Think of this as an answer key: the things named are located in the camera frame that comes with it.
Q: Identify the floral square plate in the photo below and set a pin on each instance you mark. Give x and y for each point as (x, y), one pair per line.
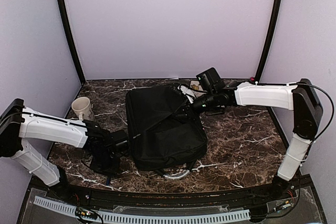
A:
(197, 89)

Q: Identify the black front rail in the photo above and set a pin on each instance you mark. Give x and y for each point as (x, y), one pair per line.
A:
(96, 195)

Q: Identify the right black frame post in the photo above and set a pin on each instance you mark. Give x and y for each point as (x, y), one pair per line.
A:
(268, 40)

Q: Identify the grey slotted cable duct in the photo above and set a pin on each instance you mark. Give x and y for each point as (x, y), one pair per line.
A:
(105, 216)

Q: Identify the left black frame post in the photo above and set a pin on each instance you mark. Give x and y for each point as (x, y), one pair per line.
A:
(70, 40)

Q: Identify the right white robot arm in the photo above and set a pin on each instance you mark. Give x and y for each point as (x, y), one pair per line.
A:
(299, 97)

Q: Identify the small circuit board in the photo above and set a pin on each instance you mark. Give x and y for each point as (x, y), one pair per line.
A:
(85, 213)

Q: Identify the black frame post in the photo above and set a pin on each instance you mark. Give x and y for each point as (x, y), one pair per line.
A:
(70, 40)
(268, 40)

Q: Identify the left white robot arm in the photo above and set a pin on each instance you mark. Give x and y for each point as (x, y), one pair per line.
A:
(20, 123)

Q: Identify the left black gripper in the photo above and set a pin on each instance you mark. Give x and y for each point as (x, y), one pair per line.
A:
(114, 169)

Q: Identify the clear tape roll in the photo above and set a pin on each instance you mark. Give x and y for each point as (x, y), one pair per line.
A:
(177, 176)

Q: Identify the black student bag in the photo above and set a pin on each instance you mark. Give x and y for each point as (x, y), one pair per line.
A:
(165, 134)

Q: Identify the beige ceramic mug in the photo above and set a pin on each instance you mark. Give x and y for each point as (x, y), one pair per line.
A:
(82, 108)

